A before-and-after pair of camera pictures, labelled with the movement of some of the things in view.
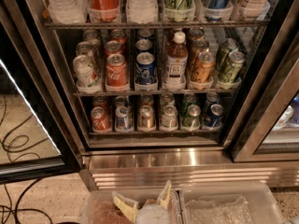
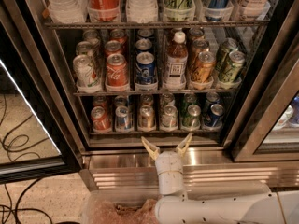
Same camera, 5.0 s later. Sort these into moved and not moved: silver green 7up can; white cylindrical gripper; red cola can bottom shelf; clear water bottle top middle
Moved: white cylindrical gripper
Not moved: silver green 7up can; clear water bottle top middle; red cola can bottom shelf
